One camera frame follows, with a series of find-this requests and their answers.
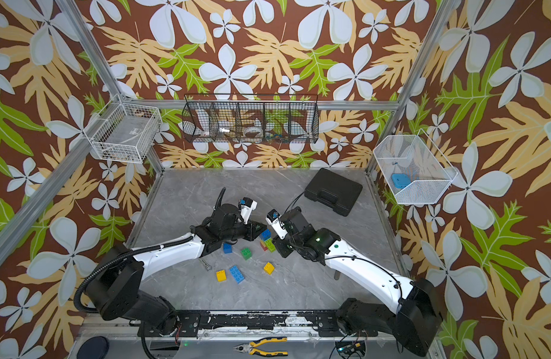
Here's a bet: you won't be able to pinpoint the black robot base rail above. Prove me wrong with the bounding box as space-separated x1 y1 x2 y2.
138 309 379 338

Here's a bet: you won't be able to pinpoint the green square brick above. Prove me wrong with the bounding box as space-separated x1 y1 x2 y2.
264 239 276 252
241 248 252 260

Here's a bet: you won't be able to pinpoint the black plastic tool case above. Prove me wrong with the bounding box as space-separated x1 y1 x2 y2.
304 168 363 217

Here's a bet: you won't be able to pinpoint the small electronics board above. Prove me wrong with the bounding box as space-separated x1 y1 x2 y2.
335 341 366 359

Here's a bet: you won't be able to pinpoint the white wire basket left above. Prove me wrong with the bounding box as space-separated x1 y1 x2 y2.
86 95 162 164

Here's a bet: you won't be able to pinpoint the yellow handled pliers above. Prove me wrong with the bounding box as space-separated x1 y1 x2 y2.
233 336 289 358

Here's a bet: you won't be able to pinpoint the blue object in basket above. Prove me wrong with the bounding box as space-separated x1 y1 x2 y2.
391 173 412 189

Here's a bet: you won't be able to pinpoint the yellow square brick left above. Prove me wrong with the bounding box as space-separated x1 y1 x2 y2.
216 270 227 283

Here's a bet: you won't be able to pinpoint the yellow square brick middle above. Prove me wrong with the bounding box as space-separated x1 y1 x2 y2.
264 263 275 275

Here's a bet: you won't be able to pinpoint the blue square brick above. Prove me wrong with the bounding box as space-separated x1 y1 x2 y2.
223 243 233 254

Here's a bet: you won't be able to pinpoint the white wire basket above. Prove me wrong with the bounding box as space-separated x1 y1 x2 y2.
374 130 459 206
86 95 162 164

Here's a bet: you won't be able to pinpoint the yellow square brick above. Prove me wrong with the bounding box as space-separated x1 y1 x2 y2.
216 270 227 283
264 263 275 275

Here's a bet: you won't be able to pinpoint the white wire basket right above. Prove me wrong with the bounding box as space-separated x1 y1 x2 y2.
374 130 459 206

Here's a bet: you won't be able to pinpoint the black wire basket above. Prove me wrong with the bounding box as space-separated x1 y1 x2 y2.
180 94 320 144

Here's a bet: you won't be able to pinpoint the black round disc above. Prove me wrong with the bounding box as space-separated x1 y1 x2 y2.
77 336 109 359

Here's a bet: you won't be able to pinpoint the light blue long brick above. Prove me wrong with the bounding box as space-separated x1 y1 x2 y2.
229 266 245 284

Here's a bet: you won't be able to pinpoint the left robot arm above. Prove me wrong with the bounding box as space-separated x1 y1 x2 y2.
74 197 267 336

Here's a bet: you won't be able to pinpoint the silver combination wrench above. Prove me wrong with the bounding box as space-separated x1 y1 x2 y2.
200 258 212 272

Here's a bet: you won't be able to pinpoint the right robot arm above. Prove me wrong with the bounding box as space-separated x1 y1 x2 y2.
266 207 445 357

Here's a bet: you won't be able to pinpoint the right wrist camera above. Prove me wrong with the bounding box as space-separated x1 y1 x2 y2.
266 209 287 240

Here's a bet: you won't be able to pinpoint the dark blue long brick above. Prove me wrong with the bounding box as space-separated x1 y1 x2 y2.
260 230 271 241

